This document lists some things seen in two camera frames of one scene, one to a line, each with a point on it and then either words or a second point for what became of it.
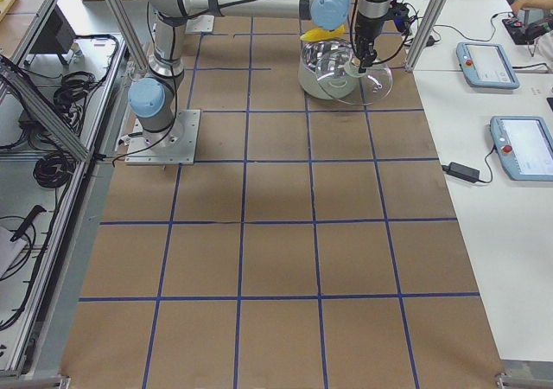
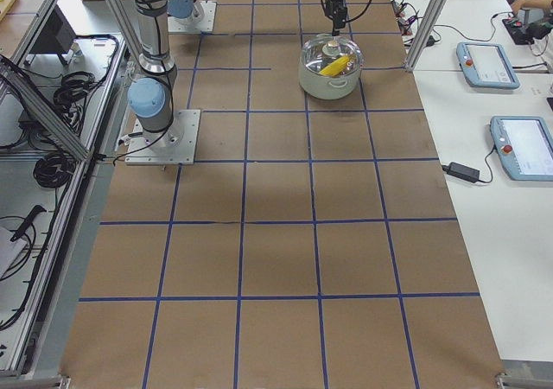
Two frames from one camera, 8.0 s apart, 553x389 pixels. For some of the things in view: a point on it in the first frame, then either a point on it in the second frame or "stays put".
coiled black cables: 54,169 stays put
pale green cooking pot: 326,70 stays put
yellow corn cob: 320,33 to 336,66
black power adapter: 462,172 stays put
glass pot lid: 340,77 to 333,56
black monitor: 57,36 stays put
